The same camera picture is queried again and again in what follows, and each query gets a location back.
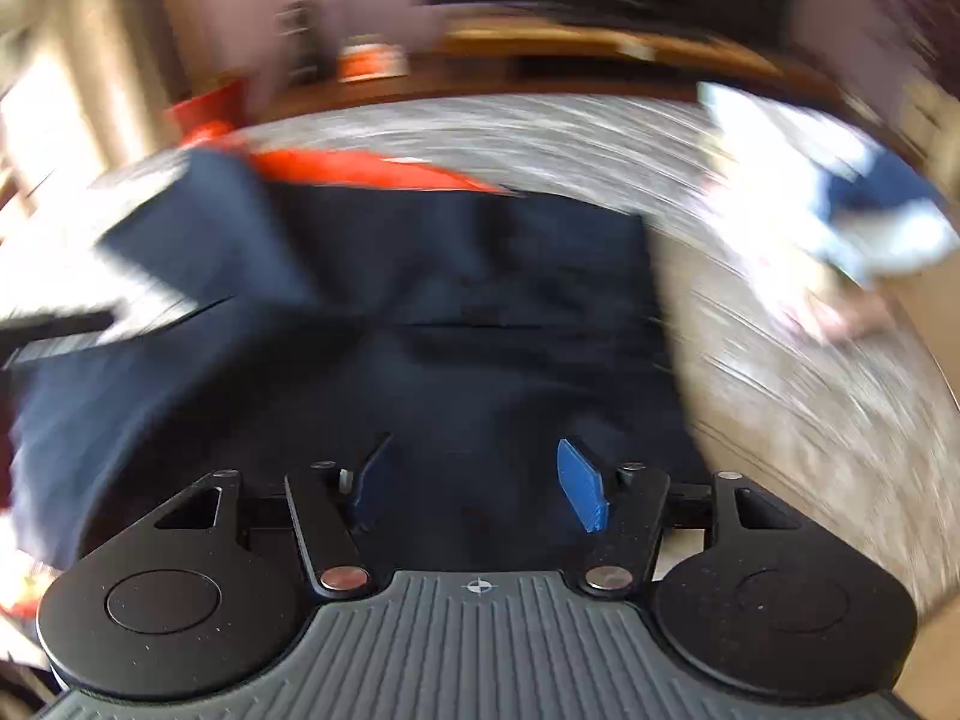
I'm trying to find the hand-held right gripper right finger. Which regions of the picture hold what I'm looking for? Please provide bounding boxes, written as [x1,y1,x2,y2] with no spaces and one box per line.
[556,438,801,599]

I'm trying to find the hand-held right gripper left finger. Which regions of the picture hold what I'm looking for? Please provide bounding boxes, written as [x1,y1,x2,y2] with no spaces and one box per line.
[154,431,396,602]

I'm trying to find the navy jacket with orange lining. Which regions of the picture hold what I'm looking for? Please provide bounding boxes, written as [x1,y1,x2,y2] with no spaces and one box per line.
[7,146,710,593]

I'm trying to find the pile of white clothes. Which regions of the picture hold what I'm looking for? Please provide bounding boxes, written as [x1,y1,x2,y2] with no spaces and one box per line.
[696,81,960,346]

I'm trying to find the beige curtain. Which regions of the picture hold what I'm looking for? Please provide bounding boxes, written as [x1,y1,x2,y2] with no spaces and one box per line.
[64,0,188,166]

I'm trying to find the potted tree in red pot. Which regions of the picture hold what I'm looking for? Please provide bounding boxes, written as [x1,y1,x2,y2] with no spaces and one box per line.
[56,0,250,142]

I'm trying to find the black cylindrical appliance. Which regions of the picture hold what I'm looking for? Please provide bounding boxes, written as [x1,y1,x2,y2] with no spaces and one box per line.
[276,0,332,85]

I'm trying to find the dark wooden low cabinet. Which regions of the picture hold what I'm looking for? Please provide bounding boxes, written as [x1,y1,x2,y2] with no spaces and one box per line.
[259,67,526,121]

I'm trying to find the orange and white box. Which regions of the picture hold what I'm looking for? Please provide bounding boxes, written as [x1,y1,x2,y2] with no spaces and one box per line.
[336,43,411,83]

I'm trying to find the light wooden television stand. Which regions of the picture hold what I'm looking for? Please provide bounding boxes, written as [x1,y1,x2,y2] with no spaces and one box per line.
[442,21,848,102]

